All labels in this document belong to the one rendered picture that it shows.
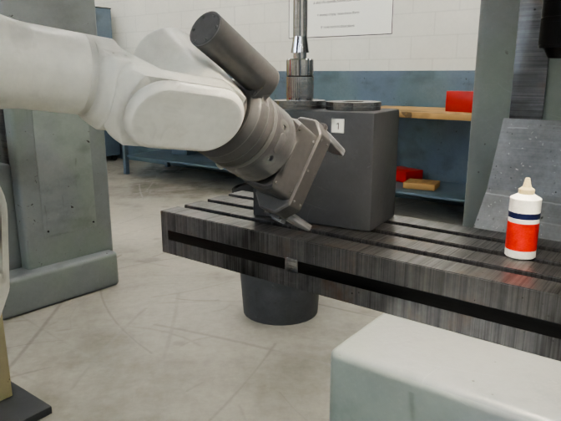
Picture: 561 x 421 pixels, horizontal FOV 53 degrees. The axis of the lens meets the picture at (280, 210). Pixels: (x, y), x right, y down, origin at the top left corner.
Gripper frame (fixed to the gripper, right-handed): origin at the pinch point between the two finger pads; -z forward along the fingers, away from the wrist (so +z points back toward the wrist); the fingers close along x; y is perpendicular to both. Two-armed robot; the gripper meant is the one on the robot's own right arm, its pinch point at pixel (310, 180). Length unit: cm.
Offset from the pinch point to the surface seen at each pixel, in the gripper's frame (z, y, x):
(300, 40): -10.0, 21.1, 24.2
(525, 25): -39, -2, 48
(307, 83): -13.7, 19.0, 18.4
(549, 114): -48, -9, 35
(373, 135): -15.0, 3.8, 12.6
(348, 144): -15.2, 7.4, 10.3
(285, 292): -164, 109, -21
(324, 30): -351, 322, 223
